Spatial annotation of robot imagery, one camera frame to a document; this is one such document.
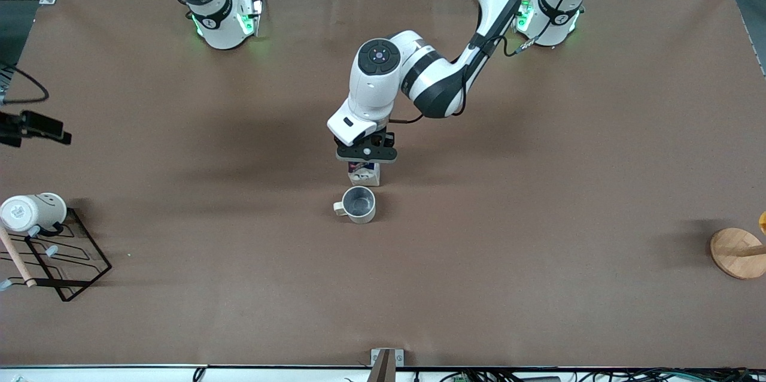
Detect blue milk carton green cap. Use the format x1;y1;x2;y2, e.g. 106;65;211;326
348;160;381;187

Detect beige mug grey inside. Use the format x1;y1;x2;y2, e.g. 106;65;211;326
333;186;377;225

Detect white mug with smiley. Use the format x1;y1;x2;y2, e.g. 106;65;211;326
0;192;68;234

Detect wooden stick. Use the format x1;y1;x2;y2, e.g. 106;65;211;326
0;226;37;289

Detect brown table cover mat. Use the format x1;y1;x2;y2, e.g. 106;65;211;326
0;0;766;368

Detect round wooden mug tree stand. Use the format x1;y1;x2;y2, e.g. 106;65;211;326
710;228;766;280

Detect black wire rack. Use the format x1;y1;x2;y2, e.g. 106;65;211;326
0;208;113;303

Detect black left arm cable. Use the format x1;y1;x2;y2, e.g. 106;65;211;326
501;28;542;59

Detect grey metal table bracket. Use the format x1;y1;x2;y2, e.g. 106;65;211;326
370;348;405;382

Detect tangled black cables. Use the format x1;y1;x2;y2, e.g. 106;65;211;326
413;368;766;382

